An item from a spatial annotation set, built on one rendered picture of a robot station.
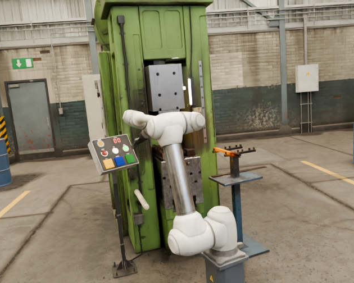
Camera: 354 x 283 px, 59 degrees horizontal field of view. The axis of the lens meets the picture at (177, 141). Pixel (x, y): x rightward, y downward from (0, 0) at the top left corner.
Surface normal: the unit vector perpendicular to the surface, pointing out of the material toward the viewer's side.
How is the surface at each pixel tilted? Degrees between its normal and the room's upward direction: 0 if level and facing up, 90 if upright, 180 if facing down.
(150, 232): 90
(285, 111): 90
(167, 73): 90
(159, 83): 90
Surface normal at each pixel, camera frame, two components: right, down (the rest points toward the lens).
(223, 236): 0.42, 0.12
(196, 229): 0.43, -0.24
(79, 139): 0.11, 0.11
